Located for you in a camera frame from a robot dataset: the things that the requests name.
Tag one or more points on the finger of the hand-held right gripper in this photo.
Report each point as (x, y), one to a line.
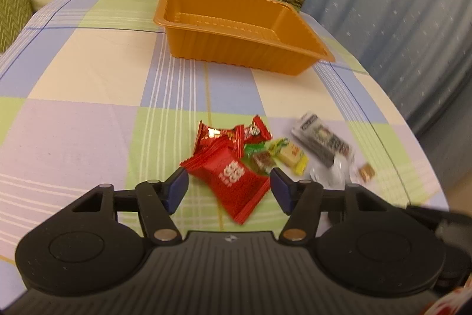
(438, 213)

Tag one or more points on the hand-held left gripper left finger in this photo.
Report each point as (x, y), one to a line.
(177, 188)

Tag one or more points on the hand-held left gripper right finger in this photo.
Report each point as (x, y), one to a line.
(282, 189)

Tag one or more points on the green candy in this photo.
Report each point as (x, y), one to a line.
(261, 160)

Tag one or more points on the yellow candy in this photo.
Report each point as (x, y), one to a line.
(291, 154)

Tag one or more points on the large red snack packet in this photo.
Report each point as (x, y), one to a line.
(228, 186)

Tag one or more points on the small red snack packet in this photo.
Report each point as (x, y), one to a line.
(208, 139)

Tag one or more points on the black sesame bar packet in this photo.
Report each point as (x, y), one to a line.
(320, 143)

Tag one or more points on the small brown candy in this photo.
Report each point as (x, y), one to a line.
(367, 173)

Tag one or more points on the orange plastic tray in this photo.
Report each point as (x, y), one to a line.
(221, 42)

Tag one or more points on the red and white clothing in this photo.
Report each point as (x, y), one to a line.
(448, 302)

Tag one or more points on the checked tablecloth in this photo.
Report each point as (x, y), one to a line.
(92, 97)

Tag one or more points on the light green sofa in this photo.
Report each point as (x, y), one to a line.
(43, 1)

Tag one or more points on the green chevron cushion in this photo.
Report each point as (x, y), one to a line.
(13, 12)

